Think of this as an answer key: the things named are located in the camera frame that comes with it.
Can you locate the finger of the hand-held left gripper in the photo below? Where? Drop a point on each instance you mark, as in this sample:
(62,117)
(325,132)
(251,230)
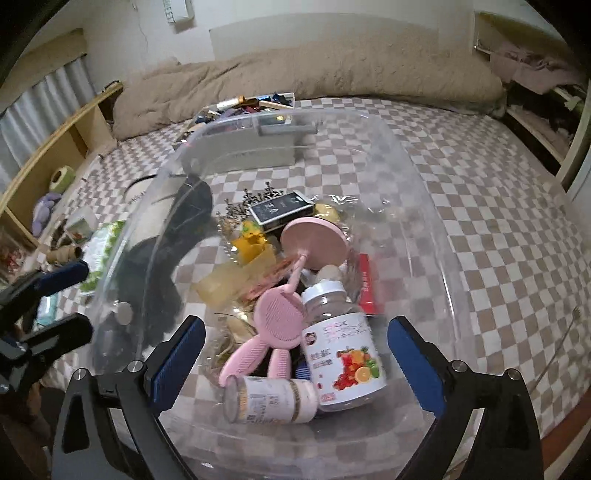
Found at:
(64,334)
(60,277)

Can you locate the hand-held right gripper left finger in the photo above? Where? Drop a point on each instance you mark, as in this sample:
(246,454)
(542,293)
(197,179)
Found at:
(178,364)

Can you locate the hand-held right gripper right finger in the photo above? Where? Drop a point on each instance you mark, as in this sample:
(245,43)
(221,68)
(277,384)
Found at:
(415,369)

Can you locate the clear jar with fruit label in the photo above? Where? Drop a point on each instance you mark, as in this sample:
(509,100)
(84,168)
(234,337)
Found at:
(341,350)

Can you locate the small clear bottle white cap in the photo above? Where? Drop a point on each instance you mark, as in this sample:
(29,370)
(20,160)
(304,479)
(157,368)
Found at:
(272,399)

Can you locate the pink rabbit-shaped comb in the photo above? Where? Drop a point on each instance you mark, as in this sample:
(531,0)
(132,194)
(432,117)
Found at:
(277,314)

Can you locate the clear plastic storage container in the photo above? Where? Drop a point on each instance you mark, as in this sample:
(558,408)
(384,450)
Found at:
(406,221)

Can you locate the pink round stand mirror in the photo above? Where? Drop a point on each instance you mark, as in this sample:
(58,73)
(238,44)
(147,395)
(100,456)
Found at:
(314,242)

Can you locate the dark playing card box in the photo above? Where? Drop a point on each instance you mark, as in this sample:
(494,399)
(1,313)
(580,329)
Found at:
(281,207)

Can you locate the cardboard roll of jute twine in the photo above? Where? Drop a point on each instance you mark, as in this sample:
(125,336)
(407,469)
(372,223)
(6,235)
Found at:
(64,254)

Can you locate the light blue wet wipes pack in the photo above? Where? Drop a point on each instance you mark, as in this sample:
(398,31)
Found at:
(46,309)

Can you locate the green wet wipes pack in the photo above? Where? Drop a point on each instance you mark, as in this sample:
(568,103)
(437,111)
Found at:
(101,254)

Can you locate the purple plush toy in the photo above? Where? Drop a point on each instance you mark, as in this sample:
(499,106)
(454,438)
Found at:
(46,212)

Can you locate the black glove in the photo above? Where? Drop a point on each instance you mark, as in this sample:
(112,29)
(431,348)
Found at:
(189,212)
(147,286)

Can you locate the red box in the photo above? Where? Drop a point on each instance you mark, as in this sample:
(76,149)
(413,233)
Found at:
(369,286)

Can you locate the green coconut plush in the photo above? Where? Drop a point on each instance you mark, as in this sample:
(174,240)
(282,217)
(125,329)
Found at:
(62,179)

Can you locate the white visor cap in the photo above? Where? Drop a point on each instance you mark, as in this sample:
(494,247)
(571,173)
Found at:
(143,203)

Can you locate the yellow toy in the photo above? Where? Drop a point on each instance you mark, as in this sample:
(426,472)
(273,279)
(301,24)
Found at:
(251,244)

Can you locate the wooden shelf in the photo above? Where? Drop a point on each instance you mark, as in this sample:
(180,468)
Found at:
(78,129)

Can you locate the grey curtain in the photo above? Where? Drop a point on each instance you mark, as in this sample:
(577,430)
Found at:
(41,110)

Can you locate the small black object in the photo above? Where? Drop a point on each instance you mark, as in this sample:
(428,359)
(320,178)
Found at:
(113,85)

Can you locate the beige curtain valance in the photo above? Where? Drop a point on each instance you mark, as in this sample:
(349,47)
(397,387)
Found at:
(51,55)

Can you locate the grey storage box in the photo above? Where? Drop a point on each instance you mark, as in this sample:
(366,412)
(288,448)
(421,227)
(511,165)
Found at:
(249,104)

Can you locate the open closet shelf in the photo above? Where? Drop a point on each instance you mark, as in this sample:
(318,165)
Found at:
(554,120)

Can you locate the hanging white paper bag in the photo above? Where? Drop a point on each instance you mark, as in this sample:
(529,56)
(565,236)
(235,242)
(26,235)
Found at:
(178,14)

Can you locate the beige fluffy blanket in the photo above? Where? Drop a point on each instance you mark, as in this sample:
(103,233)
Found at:
(323,78)

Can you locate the pink clothes pile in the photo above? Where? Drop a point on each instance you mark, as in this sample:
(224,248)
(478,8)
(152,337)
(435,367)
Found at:
(531,64)

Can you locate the picture frame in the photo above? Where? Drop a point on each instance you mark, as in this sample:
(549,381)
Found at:
(11,258)

